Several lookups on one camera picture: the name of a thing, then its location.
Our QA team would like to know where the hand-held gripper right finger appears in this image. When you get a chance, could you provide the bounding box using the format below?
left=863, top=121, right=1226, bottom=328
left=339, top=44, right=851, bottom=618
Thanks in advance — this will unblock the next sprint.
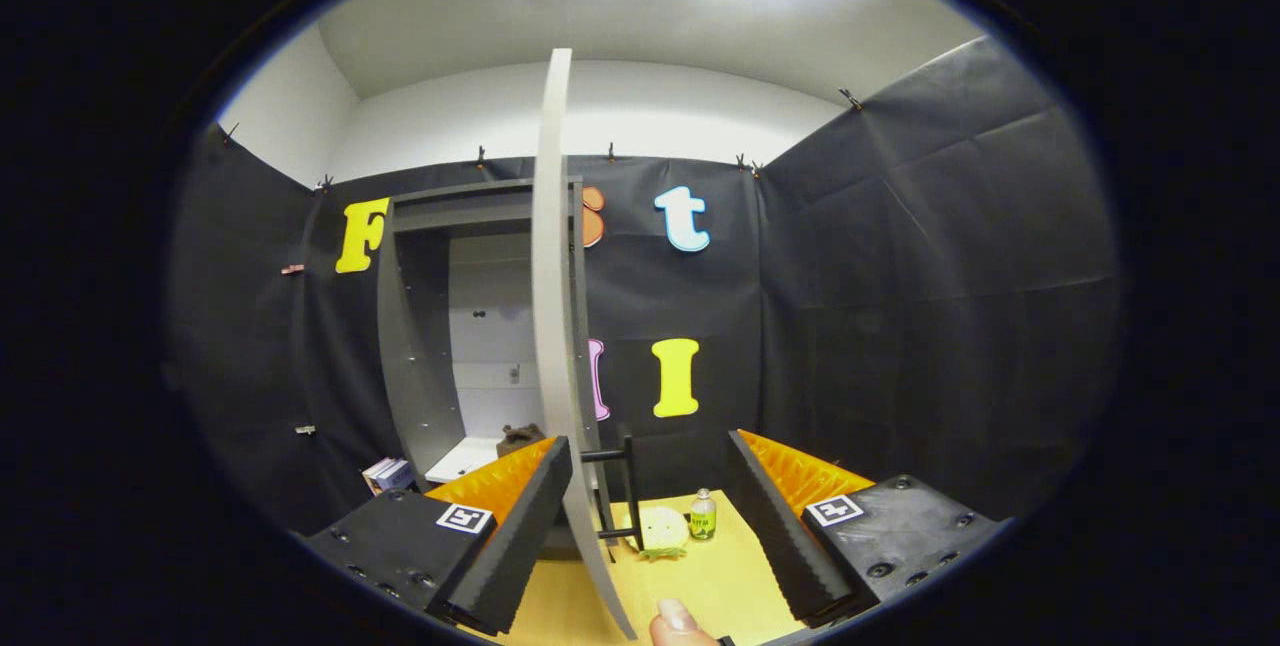
left=725, top=429, right=1006, bottom=627

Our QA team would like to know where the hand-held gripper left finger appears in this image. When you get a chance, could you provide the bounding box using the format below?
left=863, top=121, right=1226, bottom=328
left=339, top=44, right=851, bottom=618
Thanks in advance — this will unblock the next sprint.
left=300, top=436, right=576, bottom=637

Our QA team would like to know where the brown fuzzy shoe with bow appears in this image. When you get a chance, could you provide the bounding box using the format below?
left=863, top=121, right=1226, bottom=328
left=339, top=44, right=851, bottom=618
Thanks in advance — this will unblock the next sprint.
left=497, top=423, right=547, bottom=458

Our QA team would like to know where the grey shoe cabinet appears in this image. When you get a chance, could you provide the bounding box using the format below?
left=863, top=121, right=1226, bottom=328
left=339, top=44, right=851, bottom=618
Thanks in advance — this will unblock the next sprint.
left=377, top=176, right=613, bottom=559

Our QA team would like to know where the beige shoe cabinet door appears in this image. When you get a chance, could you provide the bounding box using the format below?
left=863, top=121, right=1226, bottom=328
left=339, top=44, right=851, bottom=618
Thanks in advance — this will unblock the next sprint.
left=531, top=48, right=643, bottom=640

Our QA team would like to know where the yellow plush toy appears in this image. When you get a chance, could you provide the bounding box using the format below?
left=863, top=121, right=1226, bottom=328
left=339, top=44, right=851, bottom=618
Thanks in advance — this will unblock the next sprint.
left=628, top=506, right=691, bottom=563

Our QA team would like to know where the black backdrop cloth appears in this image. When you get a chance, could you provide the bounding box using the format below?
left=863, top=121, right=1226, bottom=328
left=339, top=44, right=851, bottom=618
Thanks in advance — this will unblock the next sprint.
left=165, top=34, right=1121, bottom=539

